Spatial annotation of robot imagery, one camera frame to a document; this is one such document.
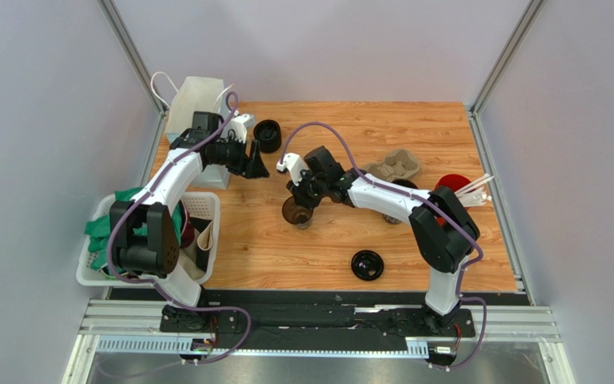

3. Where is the black cup lid stack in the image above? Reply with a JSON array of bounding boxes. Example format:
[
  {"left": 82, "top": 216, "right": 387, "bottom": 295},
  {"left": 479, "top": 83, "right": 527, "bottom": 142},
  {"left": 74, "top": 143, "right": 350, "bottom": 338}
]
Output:
[{"left": 253, "top": 119, "right": 282, "bottom": 154}]

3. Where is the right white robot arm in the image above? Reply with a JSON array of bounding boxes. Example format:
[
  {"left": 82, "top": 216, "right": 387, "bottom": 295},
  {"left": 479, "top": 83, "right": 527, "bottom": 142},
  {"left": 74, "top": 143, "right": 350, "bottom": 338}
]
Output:
[{"left": 276, "top": 146, "right": 480, "bottom": 333}]

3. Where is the purple cable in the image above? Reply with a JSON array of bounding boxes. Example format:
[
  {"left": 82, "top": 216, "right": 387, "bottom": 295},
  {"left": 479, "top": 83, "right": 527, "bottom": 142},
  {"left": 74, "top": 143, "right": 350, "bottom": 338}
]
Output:
[
  {"left": 279, "top": 122, "right": 489, "bottom": 371},
  {"left": 104, "top": 91, "right": 252, "bottom": 366}
]

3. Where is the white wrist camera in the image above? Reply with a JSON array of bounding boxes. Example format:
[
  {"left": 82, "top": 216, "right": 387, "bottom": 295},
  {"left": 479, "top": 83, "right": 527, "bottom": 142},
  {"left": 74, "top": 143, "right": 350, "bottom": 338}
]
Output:
[
  {"left": 225, "top": 112, "right": 257, "bottom": 143},
  {"left": 276, "top": 153, "right": 309, "bottom": 186}
]

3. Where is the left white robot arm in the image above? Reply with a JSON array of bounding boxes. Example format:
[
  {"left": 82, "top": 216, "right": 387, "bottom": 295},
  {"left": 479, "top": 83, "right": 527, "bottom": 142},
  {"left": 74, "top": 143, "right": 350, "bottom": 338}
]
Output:
[{"left": 106, "top": 112, "right": 269, "bottom": 310}]

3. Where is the white plastic basket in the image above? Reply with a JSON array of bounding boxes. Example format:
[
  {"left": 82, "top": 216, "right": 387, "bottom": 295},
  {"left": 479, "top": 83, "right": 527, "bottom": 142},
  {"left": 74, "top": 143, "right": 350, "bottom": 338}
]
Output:
[{"left": 76, "top": 192, "right": 221, "bottom": 288}]

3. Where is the single black cup lid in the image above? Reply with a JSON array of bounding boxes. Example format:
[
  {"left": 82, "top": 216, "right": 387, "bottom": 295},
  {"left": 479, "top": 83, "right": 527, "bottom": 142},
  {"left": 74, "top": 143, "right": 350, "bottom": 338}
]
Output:
[{"left": 350, "top": 250, "right": 385, "bottom": 282}]

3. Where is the red straw holder cup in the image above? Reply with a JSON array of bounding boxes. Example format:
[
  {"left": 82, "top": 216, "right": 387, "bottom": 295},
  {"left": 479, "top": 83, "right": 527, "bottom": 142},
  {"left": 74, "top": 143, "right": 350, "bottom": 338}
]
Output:
[{"left": 433, "top": 174, "right": 471, "bottom": 195}]

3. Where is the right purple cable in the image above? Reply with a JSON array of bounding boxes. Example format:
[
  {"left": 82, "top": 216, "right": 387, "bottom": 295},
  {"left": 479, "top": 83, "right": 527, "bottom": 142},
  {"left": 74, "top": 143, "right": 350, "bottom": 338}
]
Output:
[{"left": 279, "top": 122, "right": 489, "bottom": 371}]

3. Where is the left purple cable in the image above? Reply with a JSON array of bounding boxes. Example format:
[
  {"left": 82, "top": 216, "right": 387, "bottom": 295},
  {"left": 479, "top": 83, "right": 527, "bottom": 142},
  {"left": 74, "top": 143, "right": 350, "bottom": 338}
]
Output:
[{"left": 104, "top": 91, "right": 252, "bottom": 366}]

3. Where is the white paper bag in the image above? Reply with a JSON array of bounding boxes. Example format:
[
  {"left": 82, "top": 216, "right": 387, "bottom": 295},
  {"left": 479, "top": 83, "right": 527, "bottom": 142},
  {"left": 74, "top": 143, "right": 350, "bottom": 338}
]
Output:
[{"left": 150, "top": 71, "right": 240, "bottom": 190}]

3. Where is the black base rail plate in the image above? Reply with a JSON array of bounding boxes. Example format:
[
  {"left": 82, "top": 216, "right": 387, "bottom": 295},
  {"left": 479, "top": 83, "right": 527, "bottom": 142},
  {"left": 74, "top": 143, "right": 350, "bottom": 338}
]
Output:
[{"left": 159, "top": 290, "right": 480, "bottom": 352}]

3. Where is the bottom pulp cup carrier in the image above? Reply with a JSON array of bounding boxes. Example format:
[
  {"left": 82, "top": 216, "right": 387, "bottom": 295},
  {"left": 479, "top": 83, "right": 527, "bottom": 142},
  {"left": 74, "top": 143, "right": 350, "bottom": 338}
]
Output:
[{"left": 363, "top": 149, "right": 421, "bottom": 182}]

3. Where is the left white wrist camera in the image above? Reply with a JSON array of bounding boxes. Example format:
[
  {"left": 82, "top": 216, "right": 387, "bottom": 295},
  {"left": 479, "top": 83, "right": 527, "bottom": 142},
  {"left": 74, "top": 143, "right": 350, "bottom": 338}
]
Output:
[{"left": 225, "top": 112, "right": 257, "bottom": 143}]

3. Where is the single dark coffee cup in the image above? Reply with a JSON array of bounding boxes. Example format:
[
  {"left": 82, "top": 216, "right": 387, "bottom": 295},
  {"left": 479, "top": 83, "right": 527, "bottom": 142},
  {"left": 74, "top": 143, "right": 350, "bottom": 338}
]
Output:
[{"left": 281, "top": 197, "right": 313, "bottom": 230}]

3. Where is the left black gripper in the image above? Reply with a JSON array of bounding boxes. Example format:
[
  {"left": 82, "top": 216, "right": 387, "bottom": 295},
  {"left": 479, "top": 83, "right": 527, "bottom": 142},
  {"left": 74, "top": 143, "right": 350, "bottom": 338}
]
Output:
[{"left": 209, "top": 134, "right": 269, "bottom": 180}]

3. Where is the green cloth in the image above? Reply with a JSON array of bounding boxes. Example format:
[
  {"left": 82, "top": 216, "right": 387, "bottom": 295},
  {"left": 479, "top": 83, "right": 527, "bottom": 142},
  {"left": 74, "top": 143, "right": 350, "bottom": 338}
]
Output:
[{"left": 84, "top": 187, "right": 186, "bottom": 270}]

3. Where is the black paper cup stack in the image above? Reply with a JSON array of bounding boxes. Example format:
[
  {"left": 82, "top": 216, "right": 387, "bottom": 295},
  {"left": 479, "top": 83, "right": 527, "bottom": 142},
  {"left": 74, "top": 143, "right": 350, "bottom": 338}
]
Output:
[{"left": 381, "top": 178, "right": 420, "bottom": 226}]

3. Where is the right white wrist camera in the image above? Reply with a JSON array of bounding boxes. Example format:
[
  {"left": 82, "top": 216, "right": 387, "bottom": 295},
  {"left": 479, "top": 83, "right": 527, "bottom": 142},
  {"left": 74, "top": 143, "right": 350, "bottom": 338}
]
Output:
[{"left": 276, "top": 153, "right": 309, "bottom": 186}]

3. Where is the beige cloth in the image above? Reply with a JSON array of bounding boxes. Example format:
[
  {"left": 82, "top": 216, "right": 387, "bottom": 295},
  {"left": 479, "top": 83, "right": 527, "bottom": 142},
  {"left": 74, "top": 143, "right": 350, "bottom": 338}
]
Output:
[{"left": 178, "top": 218, "right": 214, "bottom": 280}]

